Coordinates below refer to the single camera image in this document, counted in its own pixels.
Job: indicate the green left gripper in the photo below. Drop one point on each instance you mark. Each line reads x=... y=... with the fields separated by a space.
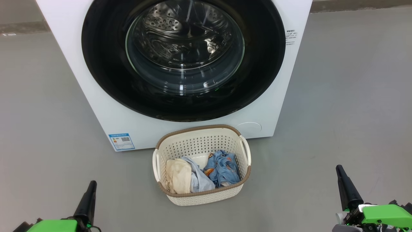
x=53 y=226

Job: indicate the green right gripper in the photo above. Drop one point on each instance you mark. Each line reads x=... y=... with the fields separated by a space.
x=386 y=216

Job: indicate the pale blue and cream garment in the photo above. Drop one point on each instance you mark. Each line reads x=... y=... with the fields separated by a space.
x=177 y=175

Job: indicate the blue orange patterned garment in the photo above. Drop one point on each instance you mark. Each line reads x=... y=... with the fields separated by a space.
x=222 y=167

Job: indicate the black round glass washer door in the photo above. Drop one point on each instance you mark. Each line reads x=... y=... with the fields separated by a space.
x=103 y=64

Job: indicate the white front-load washing machine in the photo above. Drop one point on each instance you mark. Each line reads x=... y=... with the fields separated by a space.
x=96 y=122

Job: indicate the stainless steel washing machine drum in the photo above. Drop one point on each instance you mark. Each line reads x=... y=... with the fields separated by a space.
x=183 y=35

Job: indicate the blue energy label sticker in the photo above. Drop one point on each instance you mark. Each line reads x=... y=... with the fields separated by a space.
x=121 y=141

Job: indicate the round white filter cover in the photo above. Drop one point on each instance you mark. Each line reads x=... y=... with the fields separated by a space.
x=248 y=129

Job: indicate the cream perforated laundry basket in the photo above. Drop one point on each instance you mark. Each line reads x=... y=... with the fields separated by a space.
x=199 y=141

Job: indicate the small printed text sticker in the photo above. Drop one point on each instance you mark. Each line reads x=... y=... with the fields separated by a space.
x=291 y=37

